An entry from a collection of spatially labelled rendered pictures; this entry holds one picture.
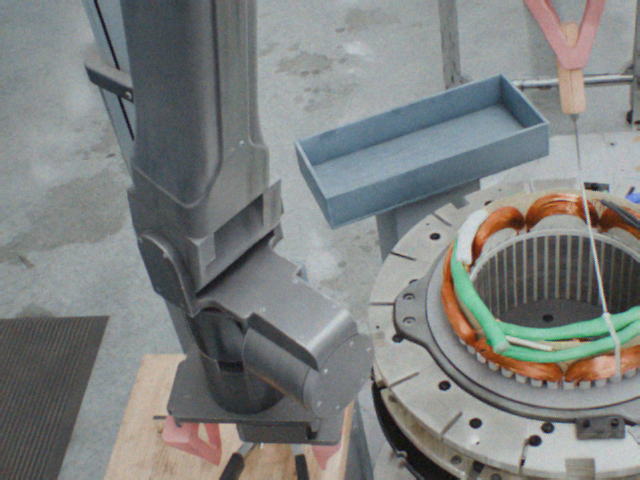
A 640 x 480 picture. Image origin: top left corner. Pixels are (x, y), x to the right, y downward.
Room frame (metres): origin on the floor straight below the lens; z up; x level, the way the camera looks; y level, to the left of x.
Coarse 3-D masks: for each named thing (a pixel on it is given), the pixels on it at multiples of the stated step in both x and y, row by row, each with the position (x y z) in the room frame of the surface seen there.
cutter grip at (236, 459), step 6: (234, 456) 0.46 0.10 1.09; (240, 456) 0.46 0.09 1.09; (228, 462) 0.46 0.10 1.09; (234, 462) 0.45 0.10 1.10; (240, 462) 0.46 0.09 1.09; (228, 468) 0.45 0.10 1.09; (234, 468) 0.45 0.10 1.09; (240, 468) 0.46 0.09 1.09; (222, 474) 0.45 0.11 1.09; (228, 474) 0.45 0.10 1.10; (234, 474) 0.45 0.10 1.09; (240, 474) 0.45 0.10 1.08
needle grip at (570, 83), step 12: (564, 24) 0.56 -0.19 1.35; (576, 24) 0.56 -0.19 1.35; (564, 36) 0.55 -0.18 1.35; (576, 36) 0.55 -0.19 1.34; (564, 72) 0.54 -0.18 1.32; (576, 72) 0.54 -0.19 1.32; (564, 84) 0.54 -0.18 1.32; (576, 84) 0.54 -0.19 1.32; (564, 96) 0.54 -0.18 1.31; (576, 96) 0.54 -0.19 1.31; (564, 108) 0.54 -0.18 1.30; (576, 108) 0.53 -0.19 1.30
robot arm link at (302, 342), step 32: (160, 256) 0.42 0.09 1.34; (256, 256) 0.45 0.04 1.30; (160, 288) 0.44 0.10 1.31; (192, 288) 0.42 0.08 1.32; (224, 288) 0.43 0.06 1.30; (256, 288) 0.42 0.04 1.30; (288, 288) 0.42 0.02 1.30; (256, 320) 0.41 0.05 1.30; (288, 320) 0.39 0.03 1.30; (320, 320) 0.39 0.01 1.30; (352, 320) 0.39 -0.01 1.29; (256, 352) 0.40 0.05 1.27; (288, 352) 0.39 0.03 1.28; (320, 352) 0.37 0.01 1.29; (352, 352) 0.39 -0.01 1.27; (288, 384) 0.38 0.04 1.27; (320, 384) 0.37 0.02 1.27; (352, 384) 0.38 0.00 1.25; (320, 416) 0.37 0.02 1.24
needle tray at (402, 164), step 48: (432, 96) 0.90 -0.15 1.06; (480, 96) 0.91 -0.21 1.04; (336, 144) 0.88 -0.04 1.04; (384, 144) 0.88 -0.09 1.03; (432, 144) 0.87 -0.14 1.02; (480, 144) 0.80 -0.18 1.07; (528, 144) 0.81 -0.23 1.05; (336, 192) 0.82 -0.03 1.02; (384, 192) 0.78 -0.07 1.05; (432, 192) 0.79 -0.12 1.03; (384, 240) 0.85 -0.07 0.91
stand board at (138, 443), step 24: (144, 360) 0.60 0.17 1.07; (168, 360) 0.60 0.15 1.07; (144, 384) 0.57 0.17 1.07; (168, 384) 0.57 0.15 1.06; (144, 408) 0.55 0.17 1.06; (120, 432) 0.53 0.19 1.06; (144, 432) 0.52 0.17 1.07; (120, 456) 0.50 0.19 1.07; (144, 456) 0.50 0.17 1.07; (168, 456) 0.50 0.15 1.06; (192, 456) 0.49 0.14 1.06; (264, 456) 0.48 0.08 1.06; (288, 456) 0.47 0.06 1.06; (312, 456) 0.47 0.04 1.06; (336, 456) 0.46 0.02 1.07
